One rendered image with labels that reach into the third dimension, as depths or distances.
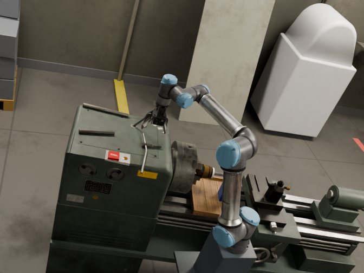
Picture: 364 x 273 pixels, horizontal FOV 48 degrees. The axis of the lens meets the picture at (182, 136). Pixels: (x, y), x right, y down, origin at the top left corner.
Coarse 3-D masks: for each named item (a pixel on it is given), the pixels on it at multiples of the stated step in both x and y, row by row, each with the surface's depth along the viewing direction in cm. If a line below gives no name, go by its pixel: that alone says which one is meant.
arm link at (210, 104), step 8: (200, 88) 208; (208, 88) 212; (200, 96) 206; (208, 96) 206; (200, 104) 208; (208, 104) 204; (216, 104) 203; (208, 112) 205; (216, 112) 202; (224, 112) 201; (216, 120) 203; (224, 120) 199; (232, 120) 198; (224, 128) 200; (232, 128) 197; (240, 128) 195; (248, 128) 196; (232, 136) 196; (248, 136) 190; (256, 144) 189; (256, 152) 191
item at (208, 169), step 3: (204, 165) 260; (207, 165) 263; (207, 168) 260; (210, 168) 261; (204, 171) 259; (207, 171) 259; (210, 171) 260; (198, 174) 260; (201, 174) 260; (204, 174) 259; (207, 174) 259; (210, 174) 260; (201, 177) 260; (204, 177) 261; (207, 177) 262; (210, 177) 262
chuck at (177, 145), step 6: (174, 144) 258; (180, 144) 252; (180, 150) 247; (180, 156) 245; (174, 162) 248; (180, 162) 244; (174, 168) 244; (180, 168) 243; (174, 174) 243; (174, 180) 245; (174, 186) 248
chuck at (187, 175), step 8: (184, 144) 253; (192, 144) 258; (184, 152) 247; (192, 152) 249; (184, 160) 245; (192, 160) 246; (184, 168) 244; (192, 168) 245; (184, 176) 245; (192, 176) 245; (184, 184) 247; (184, 192) 255
